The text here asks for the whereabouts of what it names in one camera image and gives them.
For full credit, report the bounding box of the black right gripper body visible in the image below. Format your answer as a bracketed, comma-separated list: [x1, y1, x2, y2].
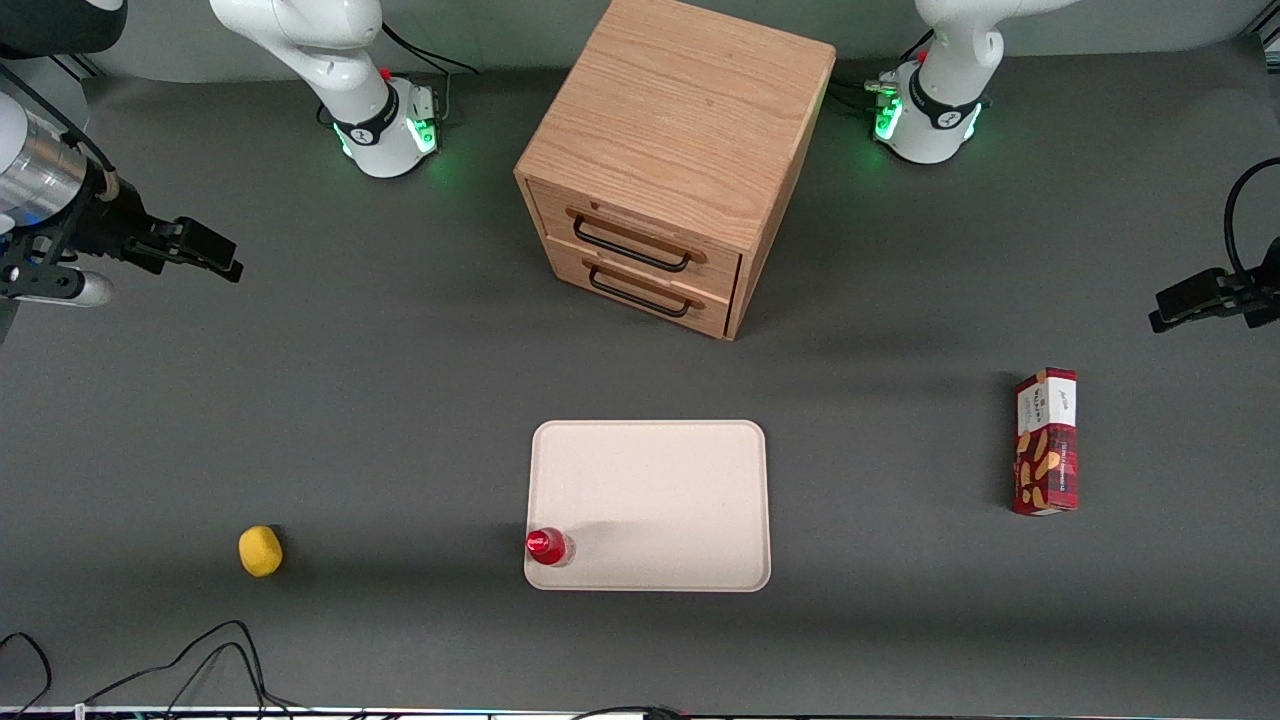
[55, 172, 183, 276]

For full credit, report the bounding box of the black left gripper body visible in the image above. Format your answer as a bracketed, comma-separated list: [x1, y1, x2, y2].
[1243, 237, 1280, 329]

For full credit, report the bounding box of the wooden drawer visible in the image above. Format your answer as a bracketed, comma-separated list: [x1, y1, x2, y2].
[545, 235, 738, 340]
[527, 180, 743, 296]

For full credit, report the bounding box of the black metal drawer handle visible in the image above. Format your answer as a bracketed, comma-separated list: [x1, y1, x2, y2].
[587, 264, 694, 320]
[572, 214, 693, 274]

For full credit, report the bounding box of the wooden drawer cabinet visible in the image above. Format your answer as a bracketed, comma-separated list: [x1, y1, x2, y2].
[514, 0, 837, 342]

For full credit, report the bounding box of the red plaid cookie box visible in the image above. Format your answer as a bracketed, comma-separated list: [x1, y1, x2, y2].
[1012, 367, 1080, 517]

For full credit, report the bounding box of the yellow lemon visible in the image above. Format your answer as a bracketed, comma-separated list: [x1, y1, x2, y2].
[238, 525, 284, 579]

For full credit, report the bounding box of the red capped bottle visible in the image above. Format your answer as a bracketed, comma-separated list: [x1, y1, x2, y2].
[526, 527, 577, 568]

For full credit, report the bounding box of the beige rectangular tray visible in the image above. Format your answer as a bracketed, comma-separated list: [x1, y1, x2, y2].
[524, 420, 772, 593]

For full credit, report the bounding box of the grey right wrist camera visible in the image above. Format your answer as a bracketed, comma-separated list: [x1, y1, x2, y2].
[0, 266, 115, 309]

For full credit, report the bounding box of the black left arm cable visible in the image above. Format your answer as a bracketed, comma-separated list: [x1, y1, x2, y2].
[1224, 157, 1280, 293]

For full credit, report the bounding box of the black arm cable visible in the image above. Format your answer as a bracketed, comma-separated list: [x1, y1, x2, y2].
[1224, 157, 1280, 293]
[0, 65, 120, 201]

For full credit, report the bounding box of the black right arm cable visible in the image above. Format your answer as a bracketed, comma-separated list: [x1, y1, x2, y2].
[0, 65, 120, 201]

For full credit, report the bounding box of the black right base cable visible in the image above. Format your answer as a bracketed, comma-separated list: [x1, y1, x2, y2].
[378, 22, 481, 126]

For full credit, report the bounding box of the black base cable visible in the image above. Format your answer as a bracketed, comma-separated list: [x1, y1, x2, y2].
[378, 22, 481, 126]
[828, 28, 936, 106]

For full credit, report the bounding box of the black left base cable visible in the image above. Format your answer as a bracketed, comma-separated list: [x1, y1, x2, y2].
[828, 28, 936, 106]

